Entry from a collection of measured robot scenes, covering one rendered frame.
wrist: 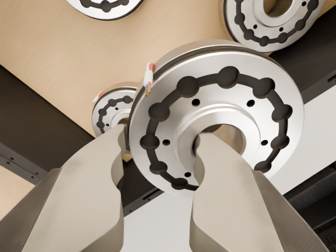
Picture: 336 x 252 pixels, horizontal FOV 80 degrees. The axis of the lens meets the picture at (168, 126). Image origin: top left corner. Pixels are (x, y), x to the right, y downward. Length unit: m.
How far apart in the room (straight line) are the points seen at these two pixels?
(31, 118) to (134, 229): 0.54
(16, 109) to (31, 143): 0.05
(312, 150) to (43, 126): 0.58
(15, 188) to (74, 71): 0.27
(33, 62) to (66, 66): 0.04
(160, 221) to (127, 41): 0.57
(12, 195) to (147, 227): 0.41
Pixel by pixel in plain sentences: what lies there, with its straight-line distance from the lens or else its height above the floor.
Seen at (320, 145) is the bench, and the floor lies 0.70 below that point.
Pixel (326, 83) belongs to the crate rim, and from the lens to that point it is 0.23.
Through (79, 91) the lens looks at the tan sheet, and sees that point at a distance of 0.31.
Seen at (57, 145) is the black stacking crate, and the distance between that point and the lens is 0.30.
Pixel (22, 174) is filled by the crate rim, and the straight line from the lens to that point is 0.29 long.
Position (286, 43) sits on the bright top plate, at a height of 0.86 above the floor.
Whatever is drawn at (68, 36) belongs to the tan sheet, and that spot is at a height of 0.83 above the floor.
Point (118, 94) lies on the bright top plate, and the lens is 0.26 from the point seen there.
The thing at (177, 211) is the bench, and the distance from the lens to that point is 0.68.
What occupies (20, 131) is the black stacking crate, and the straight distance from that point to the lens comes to 0.29.
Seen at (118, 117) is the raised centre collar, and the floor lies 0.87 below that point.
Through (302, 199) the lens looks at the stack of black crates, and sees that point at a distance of 1.36.
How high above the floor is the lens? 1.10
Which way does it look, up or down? 60 degrees down
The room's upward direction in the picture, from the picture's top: 178 degrees clockwise
